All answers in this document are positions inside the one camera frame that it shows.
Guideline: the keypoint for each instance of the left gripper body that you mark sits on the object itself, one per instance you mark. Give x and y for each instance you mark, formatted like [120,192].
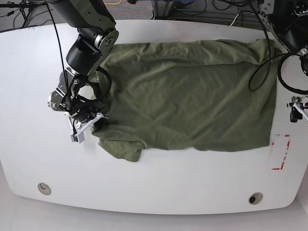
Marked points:
[297,102]

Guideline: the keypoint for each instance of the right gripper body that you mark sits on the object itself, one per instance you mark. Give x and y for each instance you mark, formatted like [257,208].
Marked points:
[78,122]

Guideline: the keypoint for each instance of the green T-shirt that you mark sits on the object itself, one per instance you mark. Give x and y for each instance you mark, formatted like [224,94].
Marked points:
[176,95]

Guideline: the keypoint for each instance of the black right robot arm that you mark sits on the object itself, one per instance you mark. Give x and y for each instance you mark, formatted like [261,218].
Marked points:
[84,84]

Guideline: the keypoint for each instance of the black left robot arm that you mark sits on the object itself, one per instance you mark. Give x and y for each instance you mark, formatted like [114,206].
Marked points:
[287,20]

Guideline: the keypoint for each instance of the red tape rectangle marker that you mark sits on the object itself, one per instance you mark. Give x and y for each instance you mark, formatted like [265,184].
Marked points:
[279,150]

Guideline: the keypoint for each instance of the left table grommet hole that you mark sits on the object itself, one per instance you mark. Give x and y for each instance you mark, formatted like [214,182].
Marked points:
[44,189]

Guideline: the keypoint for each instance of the table grommet hole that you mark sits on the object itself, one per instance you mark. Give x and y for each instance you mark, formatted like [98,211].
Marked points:
[255,198]
[44,189]

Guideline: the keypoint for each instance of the right table grommet hole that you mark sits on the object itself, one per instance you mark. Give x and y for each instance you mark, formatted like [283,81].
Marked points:
[255,198]

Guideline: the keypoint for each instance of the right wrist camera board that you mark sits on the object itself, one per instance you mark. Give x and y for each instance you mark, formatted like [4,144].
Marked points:
[77,137]

